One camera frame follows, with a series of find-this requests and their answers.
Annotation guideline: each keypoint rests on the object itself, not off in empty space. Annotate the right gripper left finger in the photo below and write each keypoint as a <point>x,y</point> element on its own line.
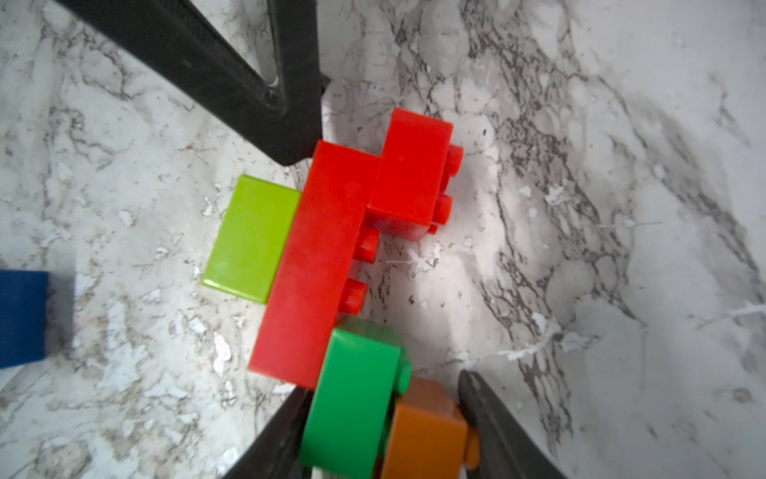
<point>274,454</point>

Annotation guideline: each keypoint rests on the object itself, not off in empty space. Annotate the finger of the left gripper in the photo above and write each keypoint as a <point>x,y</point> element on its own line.
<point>177,41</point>
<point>295,41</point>

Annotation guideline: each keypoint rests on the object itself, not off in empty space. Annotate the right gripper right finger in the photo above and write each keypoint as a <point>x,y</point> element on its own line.
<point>504,450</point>

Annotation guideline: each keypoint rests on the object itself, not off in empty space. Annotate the orange lego brick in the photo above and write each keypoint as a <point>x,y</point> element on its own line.
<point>429,435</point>

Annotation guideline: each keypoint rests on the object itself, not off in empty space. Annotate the dark green lego brick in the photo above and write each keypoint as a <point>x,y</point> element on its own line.
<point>364,368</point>

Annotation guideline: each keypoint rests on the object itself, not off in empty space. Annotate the long red lego brick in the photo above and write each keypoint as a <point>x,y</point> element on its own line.
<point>312,285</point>

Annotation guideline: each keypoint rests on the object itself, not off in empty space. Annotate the lime green lego brick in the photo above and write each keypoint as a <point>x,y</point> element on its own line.
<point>248,248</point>

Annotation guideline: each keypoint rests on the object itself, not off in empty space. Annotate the small red lego brick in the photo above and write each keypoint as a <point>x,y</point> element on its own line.
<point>417,163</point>

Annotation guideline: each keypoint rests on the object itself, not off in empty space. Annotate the blue lego brick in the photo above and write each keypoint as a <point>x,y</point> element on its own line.
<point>23,316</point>

